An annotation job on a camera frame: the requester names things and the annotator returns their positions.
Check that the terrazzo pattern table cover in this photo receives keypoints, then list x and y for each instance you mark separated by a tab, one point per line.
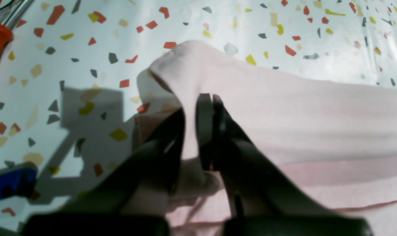
76	94

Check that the blue object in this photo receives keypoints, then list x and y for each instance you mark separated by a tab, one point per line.
19	180

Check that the pink T-shirt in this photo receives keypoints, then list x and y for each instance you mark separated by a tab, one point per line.
337	142

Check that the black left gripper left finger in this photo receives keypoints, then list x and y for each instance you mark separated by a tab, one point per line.
132	201

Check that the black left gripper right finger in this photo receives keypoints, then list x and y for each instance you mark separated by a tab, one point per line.
262	200

